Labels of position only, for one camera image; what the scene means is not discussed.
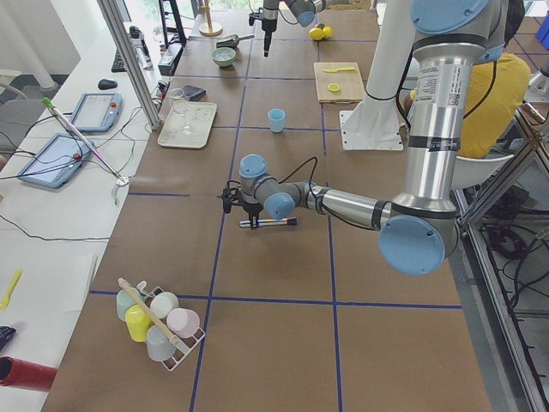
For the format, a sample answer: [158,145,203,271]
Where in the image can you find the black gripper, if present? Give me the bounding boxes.
[262,17,277,58]
[242,200,262,230]

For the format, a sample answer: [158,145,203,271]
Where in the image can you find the steel muddler black tip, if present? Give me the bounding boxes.
[239,217,297,228]

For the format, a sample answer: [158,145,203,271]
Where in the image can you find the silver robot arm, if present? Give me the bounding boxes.
[224,1,508,276]
[259,0,335,58]

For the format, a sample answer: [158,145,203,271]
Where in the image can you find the whole yellow lemon left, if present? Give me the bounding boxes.
[309,27,324,41]

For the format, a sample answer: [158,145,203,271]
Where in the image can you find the whole yellow lemon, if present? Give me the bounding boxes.
[309,27,324,41]
[323,26,333,39]

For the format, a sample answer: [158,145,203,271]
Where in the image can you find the wooden cup tree stand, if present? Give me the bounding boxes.
[198,0,223,37]

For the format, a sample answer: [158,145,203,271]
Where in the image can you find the whole yellow lemon upper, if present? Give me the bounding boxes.
[323,26,333,39]

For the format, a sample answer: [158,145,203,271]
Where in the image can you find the light blue plastic cup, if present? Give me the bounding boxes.
[268,108,286,133]

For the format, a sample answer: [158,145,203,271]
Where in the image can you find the white cup on rack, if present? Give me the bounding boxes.
[150,292,179,319]

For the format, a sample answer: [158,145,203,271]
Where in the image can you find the pink cup on rack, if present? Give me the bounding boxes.
[166,307,200,338]

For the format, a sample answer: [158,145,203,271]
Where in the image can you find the green cup on rack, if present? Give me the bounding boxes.
[116,289,135,322]

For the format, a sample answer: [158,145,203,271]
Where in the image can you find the yellow cup on rack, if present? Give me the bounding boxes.
[124,305,153,342]

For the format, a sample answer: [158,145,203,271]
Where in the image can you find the grey cup on rack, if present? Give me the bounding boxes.
[146,325,175,361]

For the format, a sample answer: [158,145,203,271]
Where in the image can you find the steel ice scoop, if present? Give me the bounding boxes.
[215,34,255,49]

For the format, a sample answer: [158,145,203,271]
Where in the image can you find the green bowl of ice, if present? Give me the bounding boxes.
[211,47,237,68]

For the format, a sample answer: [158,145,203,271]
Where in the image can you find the yellow plastic knife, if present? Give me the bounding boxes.
[323,66,356,74]

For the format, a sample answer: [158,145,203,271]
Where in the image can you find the bamboo cutting board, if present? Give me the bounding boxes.
[313,62,365,103]

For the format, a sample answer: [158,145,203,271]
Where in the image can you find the grey folded cloth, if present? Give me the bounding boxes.
[182,85,206,101]

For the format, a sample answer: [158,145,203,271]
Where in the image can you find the black box with label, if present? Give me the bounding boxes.
[158,43,184,76]

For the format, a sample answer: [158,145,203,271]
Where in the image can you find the cream bear tray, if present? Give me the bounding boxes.
[157,100,217,149]

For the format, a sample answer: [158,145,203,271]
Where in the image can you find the clear wine glass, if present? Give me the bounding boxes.
[168,88,193,135]

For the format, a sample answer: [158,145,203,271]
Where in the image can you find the black keyboard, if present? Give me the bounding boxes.
[111,51,126,73]

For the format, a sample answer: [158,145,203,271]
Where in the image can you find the black computer mouse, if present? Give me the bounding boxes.
[97,78,118,90]

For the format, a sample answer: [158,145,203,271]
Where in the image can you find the teach pendant far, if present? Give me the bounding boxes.
[70,93,123,134]

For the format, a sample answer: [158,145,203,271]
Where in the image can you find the teach pendant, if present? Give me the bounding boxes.
[70,93,123,134]
[17,133,93,189]

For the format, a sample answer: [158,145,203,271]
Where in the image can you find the teach pendant near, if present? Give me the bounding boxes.
[17,133,93,189]

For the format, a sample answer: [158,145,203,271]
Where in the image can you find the person in yellow shirt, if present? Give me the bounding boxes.
[408,1,530,159]

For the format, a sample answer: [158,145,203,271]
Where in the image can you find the red cylinder bottle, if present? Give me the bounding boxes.
[1,356,57,392]

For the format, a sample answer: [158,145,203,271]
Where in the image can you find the white wire cup rack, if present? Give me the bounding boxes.
[116,278,205,372]

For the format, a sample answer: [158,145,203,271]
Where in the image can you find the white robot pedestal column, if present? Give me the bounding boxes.
[340,1,416,151]

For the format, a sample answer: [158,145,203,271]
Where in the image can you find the wooden rack handle rod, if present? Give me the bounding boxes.
[118,277,180,346]

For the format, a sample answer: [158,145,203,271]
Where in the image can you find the aluminium frame post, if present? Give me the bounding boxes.
[97,0,160,130]

